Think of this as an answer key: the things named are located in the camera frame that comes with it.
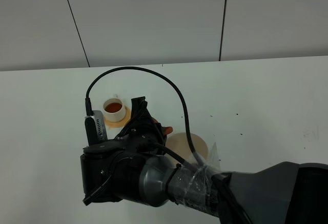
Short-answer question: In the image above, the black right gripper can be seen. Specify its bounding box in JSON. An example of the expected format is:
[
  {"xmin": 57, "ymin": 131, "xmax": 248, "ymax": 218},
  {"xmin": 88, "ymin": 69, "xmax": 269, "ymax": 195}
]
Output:
[{"xmin": 83, "ymin": 96, "xmax": 167, "ymax": 157}]

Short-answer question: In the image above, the brown clay teapot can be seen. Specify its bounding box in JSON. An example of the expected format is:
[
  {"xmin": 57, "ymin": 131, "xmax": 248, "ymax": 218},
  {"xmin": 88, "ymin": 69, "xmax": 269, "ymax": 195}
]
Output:
[{"xmin": 152, "ymin": 118, "xmax": 173, "ymax": 136}]

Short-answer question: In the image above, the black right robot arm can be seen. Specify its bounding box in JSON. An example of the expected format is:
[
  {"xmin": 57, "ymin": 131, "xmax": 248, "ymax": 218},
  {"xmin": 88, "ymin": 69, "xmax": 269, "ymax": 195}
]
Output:
[{"xmin": 80, "ymin": 97, "xmax": 327, "ymax": 223}]

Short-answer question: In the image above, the beige teapot saucer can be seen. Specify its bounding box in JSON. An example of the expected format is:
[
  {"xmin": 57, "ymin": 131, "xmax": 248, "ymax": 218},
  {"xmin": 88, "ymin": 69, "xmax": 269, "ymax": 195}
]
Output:
[{"xmin": 166, "ymin": 133, "xmax": 209, "ymax": 165}]

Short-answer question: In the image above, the orange far coaster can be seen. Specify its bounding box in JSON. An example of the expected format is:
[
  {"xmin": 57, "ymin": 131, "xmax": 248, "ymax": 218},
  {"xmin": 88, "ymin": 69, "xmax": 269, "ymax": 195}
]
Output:
[{"xmin": 104, "ymin": 106, "xmax": 131, "ymax": 128}]

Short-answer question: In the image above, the white far teacup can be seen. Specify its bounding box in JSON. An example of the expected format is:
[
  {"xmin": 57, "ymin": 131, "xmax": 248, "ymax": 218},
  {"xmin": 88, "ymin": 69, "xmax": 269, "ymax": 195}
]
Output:
[{"xmin": 103, "ymin": 95, "xmax": 126, "ymax": 122}]

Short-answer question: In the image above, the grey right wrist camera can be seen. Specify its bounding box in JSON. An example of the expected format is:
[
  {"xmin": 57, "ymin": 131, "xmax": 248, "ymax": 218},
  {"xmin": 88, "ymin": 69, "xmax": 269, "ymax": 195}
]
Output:
[{"xmin": 85, "ymin": 110, "xmax": 108, "ymax": 146}]

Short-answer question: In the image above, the black camera cable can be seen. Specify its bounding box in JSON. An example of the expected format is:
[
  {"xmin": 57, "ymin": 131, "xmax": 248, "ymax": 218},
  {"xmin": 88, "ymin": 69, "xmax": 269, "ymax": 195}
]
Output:
[{"xmin": 85, "ymin": 66, "xmax": 253, "ymax": 224}]

